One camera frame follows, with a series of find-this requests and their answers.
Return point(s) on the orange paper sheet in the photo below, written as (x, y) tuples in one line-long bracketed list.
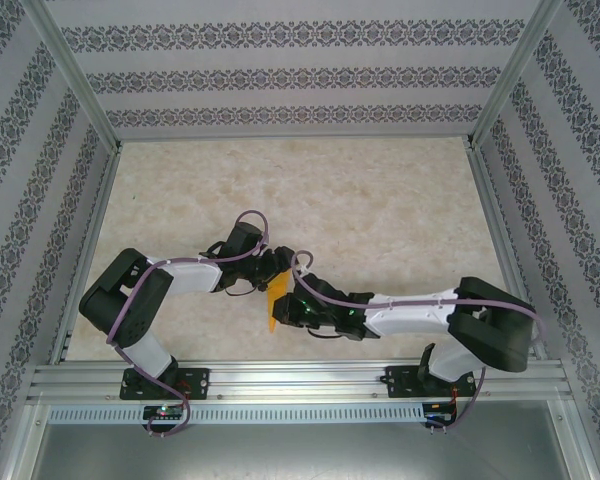
[(278, 290)]

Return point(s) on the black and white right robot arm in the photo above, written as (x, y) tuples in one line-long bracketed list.
[(495, 330)]

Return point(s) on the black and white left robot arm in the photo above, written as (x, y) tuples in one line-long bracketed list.
[(120, 305)]

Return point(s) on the grey metal panel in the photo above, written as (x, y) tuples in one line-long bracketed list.
[(300, 455)]

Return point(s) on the right controller circuit board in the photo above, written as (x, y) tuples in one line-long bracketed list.
[(437, 412)]

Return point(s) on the controller circuit board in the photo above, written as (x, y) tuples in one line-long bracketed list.
[(162, 411), (437, 412)]

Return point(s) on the left controller circuit board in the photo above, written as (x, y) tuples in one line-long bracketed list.
[(162, 411)]

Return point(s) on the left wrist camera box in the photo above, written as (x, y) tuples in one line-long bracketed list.
[(247, 240)]

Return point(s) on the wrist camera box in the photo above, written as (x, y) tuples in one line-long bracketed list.
[(325, 287), (247, 240)]

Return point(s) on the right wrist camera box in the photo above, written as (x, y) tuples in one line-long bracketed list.
[(325, 287)]

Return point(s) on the aluminium mounting rail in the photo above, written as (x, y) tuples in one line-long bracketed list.
[(300, 380)]

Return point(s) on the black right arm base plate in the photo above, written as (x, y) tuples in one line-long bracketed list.
[(402, 382)]

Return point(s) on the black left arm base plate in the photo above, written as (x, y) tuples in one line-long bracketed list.
[(197, 382)]

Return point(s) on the aluminium side rail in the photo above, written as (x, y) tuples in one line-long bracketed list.
[(505, 250), (87, 250)]

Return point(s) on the aluminium frame post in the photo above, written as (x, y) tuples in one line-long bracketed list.
[(75, 75), (515, 70)]

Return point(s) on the aluminium frame profile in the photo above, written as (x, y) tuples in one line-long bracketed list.
[(25, 445), (575, 445)]

